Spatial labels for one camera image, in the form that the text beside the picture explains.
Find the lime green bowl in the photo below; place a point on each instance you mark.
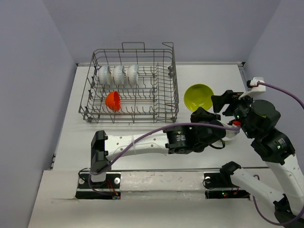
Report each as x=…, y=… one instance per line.
x=198, y=95

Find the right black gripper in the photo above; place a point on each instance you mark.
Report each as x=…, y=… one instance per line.
x=228, y=97

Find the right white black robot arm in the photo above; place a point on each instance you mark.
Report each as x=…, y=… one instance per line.
x=277, y=151

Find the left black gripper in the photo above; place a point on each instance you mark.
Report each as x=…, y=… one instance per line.
x=200, y=113

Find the orange bowl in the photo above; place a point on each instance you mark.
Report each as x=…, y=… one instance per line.
x=113, y=101

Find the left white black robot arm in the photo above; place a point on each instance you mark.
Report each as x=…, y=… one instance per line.
x=172, y=139

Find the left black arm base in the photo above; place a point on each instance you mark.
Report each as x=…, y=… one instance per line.
x=110, y=188

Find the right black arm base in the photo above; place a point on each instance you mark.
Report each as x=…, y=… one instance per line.
x=218, y=185

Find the grey wire dish rack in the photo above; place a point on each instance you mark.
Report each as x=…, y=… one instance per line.
x=154, y=99

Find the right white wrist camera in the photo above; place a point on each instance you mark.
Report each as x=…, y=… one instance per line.
x=254, y=88

